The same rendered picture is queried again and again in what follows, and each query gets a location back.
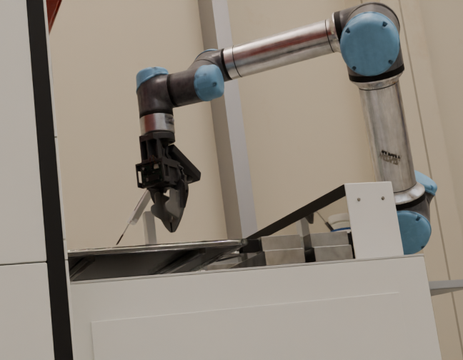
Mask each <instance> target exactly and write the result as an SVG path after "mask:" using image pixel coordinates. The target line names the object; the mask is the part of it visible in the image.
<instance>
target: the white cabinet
mask: <svg viewBox="0 0 463 360"><path fill-rule="evenodd" d="M70 289H71V305H72V314H73V323H74V340H75V348H76V360H442V357H441V352H440V347H439V340H438V336H437V328H436V324H435V319H434V312H433V307H432V300H431V295H430V290H429V283H428V278H427V270H426V266H425V262H424V257H423V256H414V257H405V258H396V259H379V260H369V261H353V262H343V263H334V264H317V265H308V266H290V267H282V268H272V269H255V270H246V271H228V272H219V273H210V274H193V275H183V276H167V277H157V278H148V279H131V280H122V281H105V282H96V283H86V284H70Z"/></svg>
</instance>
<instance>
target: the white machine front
mask: <svg viewBox="0 0 463 360"><path fill-rule="evenodd" d="M26 5H27V15H28V24H29V41H30V51H31V68H32V78H33V88H34V105H35V114H36V132H37V141H38V150H39V168H40V177H41V195H42V204H43V213H44V231H45V240H46V257H47V260H46V261H57V260H65V261H66V260H67V259H68V255H67V246H66V241H65V239H66V230H65V221H64V205H63V196H62V187H61V171H60V162H59V146H58V139H57V128H56V112H55V103H54V87H53V84H54V82H53V73H52V64H51V52H50V44H49V27H48V19H47V10H46V0H26Z"/></svg>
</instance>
